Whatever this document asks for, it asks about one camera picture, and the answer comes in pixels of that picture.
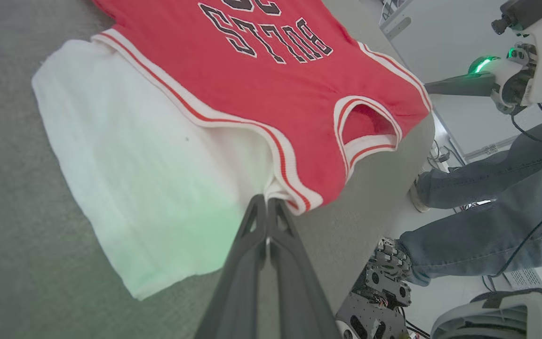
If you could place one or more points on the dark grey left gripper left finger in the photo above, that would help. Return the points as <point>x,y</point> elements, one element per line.
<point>243,282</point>

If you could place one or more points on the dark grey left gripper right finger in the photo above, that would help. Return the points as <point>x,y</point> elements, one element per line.
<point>294,292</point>

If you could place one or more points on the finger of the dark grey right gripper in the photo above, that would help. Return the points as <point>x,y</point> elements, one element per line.
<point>468,84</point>

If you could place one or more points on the red jersey with white sleeves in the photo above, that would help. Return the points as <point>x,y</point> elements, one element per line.
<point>252,94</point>

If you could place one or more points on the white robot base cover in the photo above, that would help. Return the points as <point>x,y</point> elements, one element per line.
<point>511,315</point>

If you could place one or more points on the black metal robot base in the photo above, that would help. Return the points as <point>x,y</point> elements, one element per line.
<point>379,301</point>

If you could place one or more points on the person's leg in blue jeans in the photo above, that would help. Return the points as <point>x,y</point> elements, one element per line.
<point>478,245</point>
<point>497,174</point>

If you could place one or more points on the white shoe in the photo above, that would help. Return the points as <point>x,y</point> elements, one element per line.
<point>418,197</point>

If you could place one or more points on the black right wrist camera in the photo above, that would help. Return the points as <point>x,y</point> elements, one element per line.
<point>522,12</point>

